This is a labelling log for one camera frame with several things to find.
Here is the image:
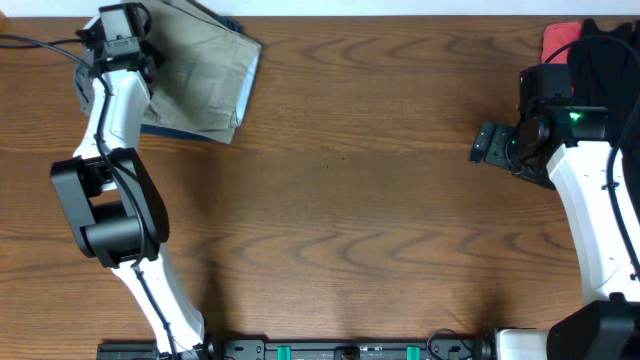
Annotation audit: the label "light khaki shorts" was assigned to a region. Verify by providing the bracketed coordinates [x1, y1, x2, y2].
[124, 0, 264, 145]

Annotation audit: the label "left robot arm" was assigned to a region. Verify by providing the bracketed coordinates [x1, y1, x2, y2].
[50, 2, 214, 359]

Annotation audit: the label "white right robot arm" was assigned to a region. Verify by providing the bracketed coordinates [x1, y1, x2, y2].
[469, 63, 639, 359]

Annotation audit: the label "red cloth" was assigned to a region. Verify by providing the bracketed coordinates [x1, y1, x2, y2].
[540, 22, 582, 62]

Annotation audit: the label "black cloth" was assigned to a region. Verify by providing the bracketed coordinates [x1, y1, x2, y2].
[568, 19, 639, 210]

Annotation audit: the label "folded navy blue shorts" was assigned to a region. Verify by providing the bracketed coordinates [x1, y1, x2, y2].
[139, 0, 246, 143]

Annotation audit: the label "folded grey shorts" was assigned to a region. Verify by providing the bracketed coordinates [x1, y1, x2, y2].
[73, 65, 95, 117]

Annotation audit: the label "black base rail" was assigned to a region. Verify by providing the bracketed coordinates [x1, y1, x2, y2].
[96, 336, 496, 360]

